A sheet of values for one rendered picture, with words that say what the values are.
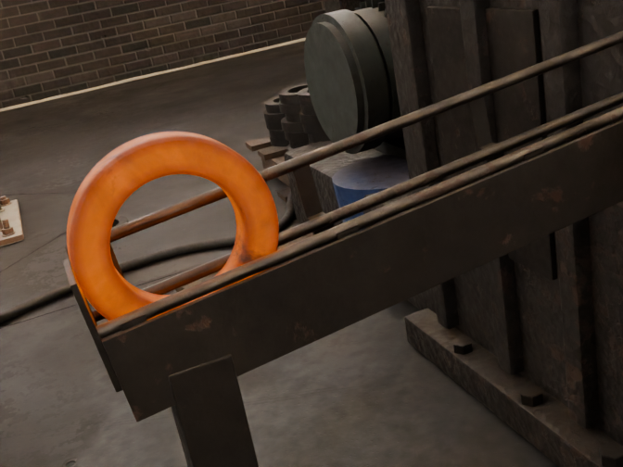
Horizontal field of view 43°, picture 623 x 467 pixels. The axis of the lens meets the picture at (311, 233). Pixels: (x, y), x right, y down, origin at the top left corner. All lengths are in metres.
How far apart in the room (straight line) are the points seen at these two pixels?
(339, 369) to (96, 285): 1.10
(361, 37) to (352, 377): 0.85
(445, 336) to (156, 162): 1.08
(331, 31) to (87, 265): 1.46
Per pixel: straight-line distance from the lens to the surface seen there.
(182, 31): 6.91
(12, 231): 3.21
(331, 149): 0.80
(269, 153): 3.00
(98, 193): 0.68
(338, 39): 2.05
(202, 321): 0.71
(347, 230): 0.73
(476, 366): 1.56
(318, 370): 1.76
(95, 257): 0.70
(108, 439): 1.73
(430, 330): 1.70
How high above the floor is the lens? 0.89
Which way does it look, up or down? 21 degrees down
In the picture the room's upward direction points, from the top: 11 degrees counter-clockwise
